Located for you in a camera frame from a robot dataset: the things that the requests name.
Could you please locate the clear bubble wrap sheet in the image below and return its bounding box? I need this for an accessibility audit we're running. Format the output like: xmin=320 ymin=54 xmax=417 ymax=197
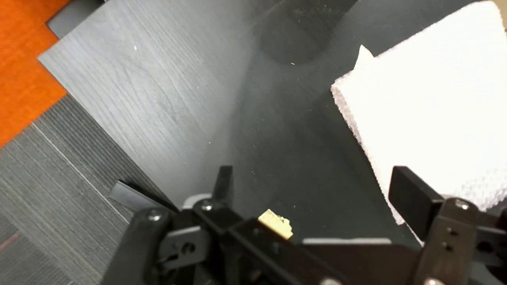
xmin=330 ymin=0 xmax=507 ymax=246

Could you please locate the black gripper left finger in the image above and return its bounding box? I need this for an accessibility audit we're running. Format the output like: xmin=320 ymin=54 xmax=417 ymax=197
xmin=100 ymin=164 xmax=339 ymax=285

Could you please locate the tan cardboard scrap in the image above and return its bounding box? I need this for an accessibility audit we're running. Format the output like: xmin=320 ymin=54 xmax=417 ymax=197
xmin=257 ymin=208 xmax=295 ymax=243

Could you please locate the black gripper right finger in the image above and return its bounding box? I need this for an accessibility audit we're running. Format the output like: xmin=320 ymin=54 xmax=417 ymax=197
xmin=387 ymin=164 xmax=507 ymax=285

